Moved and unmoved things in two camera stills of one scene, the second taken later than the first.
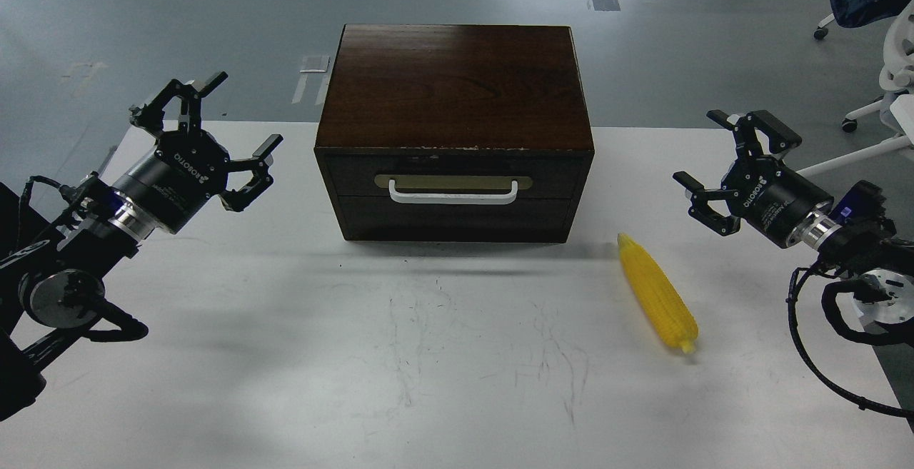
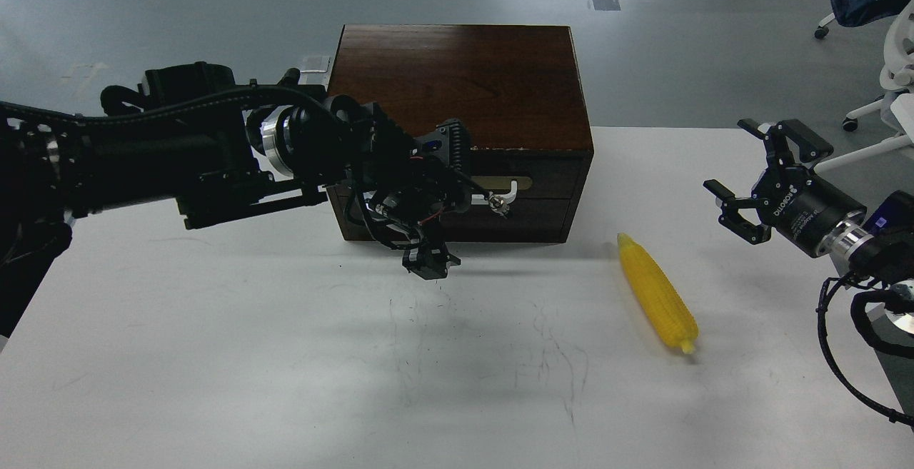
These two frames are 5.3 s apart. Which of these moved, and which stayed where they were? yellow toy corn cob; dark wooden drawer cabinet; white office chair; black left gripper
Moved: black left gripper
Stayed: white office chair; yellow toy corn cob; dark wooden drawer cabinet
